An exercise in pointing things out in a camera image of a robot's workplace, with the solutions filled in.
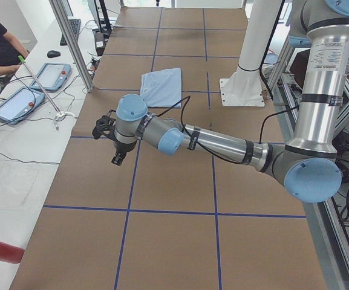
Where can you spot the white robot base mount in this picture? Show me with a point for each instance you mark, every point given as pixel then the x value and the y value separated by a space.
pixel 244 87

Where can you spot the blue teach pendant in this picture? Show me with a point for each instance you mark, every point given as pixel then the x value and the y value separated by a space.
pixel 23 102
pixel 53 75

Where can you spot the red water bottle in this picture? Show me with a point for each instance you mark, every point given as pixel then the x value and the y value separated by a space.
pixel 10 253

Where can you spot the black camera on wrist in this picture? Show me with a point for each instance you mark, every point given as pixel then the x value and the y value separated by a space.
pixel 104 127

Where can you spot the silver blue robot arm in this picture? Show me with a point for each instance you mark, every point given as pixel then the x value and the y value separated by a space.
pixel 305 164

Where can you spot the metal rod with green tip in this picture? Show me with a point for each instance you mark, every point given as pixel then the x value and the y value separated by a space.
pixel 60 115

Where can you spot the black computer mouse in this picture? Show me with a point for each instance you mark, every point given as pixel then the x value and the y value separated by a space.
pixel 53 54

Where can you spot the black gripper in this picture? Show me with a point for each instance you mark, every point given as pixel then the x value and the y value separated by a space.
pixel 123 148

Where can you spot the far blue teach pendant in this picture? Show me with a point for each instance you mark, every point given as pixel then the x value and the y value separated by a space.
pixel 53 75

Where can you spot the aluminium frame rail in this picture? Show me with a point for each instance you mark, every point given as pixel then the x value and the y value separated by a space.
pixel 343 211

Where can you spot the aluminium frame post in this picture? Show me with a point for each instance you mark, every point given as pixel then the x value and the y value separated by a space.
pixel 65 27

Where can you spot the light blue t-shirt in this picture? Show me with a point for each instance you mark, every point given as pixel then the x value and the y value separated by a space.
pixel 162 89

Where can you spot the near blue teach pendant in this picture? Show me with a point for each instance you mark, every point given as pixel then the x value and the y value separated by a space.
pixel 23 102

